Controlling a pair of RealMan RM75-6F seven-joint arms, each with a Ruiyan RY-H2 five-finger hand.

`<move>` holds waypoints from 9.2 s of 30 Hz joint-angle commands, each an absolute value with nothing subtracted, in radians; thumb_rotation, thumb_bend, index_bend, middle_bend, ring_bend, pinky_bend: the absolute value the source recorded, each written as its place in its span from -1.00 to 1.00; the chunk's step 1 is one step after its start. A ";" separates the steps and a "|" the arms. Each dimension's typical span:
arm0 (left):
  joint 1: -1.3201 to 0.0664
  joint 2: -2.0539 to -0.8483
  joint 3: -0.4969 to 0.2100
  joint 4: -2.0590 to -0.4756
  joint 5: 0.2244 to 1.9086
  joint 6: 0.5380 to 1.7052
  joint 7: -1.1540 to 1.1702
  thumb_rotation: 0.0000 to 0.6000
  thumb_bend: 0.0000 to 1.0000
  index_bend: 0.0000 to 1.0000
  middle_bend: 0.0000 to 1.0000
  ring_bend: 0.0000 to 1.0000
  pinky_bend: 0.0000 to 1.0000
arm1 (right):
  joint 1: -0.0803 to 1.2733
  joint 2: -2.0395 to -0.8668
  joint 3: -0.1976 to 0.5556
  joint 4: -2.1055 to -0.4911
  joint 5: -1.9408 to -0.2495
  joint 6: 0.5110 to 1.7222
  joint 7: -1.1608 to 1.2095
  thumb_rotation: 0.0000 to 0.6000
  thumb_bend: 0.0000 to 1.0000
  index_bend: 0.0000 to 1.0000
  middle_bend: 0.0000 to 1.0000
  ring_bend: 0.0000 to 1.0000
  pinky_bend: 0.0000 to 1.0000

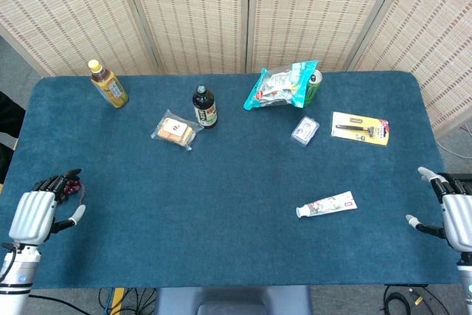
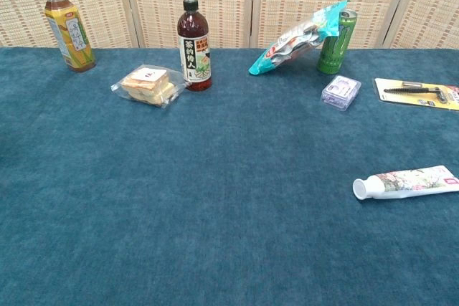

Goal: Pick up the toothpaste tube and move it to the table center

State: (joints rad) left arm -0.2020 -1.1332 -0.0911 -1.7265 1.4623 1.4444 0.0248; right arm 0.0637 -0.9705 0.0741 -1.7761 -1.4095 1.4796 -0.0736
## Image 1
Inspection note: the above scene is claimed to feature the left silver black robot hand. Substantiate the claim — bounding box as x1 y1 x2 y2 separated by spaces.
7 168 87 246

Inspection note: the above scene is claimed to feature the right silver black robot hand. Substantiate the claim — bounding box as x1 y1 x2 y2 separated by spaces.
405 166 472 253

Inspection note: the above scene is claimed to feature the white floral toothpaste tube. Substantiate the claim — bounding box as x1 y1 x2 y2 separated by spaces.
295 191 358 219

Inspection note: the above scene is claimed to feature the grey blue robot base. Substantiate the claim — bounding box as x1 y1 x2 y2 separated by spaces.
154 285 313 315

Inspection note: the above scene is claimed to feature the yellow tea bottle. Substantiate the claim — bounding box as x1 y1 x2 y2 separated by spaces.
87 58 130 110

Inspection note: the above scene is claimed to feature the dark glass sauce bottle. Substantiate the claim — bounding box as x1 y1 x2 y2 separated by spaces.
192 84 218 130

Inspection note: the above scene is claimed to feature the dark red grape bunch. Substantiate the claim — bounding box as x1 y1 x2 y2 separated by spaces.
61 177 88 206

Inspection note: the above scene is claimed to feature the black fabric object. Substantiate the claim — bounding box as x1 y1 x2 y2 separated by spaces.
0 90 27 185

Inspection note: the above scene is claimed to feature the razor in yellow blister pack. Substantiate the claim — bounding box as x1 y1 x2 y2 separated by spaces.
330 111 391 148

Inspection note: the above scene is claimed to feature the clear bag of biscuits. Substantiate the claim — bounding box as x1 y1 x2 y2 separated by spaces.
150 108 205 152

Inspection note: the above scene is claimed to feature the small clear plastic box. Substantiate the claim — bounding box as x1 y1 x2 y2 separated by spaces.
290 115 320 148

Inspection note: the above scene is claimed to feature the bamboo folding screen panel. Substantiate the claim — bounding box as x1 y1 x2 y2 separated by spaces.
0 0 159 77
249 0 401 74
119 0 251 75
348 0 472 141

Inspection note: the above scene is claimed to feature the blue felt table cover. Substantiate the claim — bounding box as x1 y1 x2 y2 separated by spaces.
0 70 462 290

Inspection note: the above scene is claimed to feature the green drink can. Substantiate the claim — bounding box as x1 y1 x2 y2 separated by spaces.
302 69 324 108

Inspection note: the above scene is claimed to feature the teal snack bag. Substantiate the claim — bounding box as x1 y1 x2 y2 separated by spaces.
243 59 319 111

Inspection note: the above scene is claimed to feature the white floor cable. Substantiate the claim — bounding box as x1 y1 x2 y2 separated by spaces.
438 139 472 159

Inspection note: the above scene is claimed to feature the black floor cable bundle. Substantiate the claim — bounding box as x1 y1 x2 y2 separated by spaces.
97 287 159 315
383 284 449 315

